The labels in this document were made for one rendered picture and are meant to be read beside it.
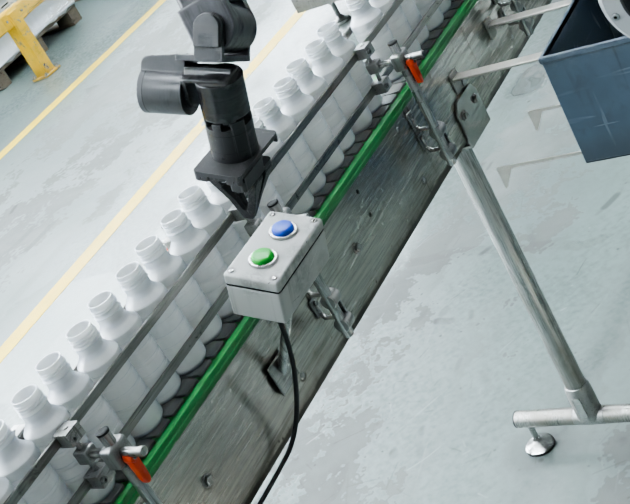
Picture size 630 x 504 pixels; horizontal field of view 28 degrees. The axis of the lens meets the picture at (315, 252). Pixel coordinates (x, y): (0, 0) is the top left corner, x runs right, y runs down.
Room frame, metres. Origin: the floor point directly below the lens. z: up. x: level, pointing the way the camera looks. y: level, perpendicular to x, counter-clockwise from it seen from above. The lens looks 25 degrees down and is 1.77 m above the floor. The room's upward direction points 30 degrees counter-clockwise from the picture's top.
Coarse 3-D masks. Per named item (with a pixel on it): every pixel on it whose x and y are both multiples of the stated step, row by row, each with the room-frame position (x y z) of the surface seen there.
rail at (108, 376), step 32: (352, 32) 2.12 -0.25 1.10; (416, 32) 2.13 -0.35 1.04; (352, 64) 1.97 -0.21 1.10; (320, 96) 1.88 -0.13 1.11; (320, 160) 1.82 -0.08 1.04; (224, 224) 1.63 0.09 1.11; (224, 288) 1.58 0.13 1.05; (128, 352) 1.43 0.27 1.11; (96, 384) 1.38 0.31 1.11; (160, 384) 1.44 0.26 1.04; (32, 480) 1.27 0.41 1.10
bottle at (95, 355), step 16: (80, 336) 1.42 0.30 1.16; (96, 336) 1.43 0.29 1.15; (80, 352) 1.43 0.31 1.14; (96, 352) 1.42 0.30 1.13; (112, 352) 1.42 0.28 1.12; (80, 368) 1.43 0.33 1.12; (96, 368) 1.41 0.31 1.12; (128, 368) 1.43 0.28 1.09; (112, 384) 1.41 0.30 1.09; (128, 384) 1.42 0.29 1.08; (144, 384) 1.44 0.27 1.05; (112, 400) 1.41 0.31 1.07; (128, 400) 1.41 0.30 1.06; (128, 416) 1.41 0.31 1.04; (144, 416) 1.41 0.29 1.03; (160, 416) 1.42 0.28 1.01; (144, 432) 1.41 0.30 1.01
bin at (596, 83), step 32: (576, 0) 2.12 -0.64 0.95; (576, 32) 2.08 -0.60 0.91; (608, 32) 2.17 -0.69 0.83; (512, 64) 2.04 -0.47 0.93; (544, 64) 1.96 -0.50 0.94; (576, 64) 1.92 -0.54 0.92; (608, 64) 1.89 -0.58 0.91; (576, 96) 1.94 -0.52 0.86; (608, 96) 1.90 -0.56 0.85; (576, 128) 1.95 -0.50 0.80; (608, 128) 1.92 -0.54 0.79; (544, 160) 2.07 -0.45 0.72
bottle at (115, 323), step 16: (96, 304) 1.50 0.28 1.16; (112, 304) 1.48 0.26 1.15; (96, 320) 1.48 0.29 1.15; (112, 320) 1.47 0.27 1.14; (128, 320) 1.47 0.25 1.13; (112, 336) 1.46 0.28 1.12; (128, 336) 1.46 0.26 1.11; (144, 352) 1.46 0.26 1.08; (160, 352) 1.48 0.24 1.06; (144, 368) 1.46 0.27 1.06; (160, 368) 1.47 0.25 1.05; (176, 384) 1.47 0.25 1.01; (160, 400) 1.46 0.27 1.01
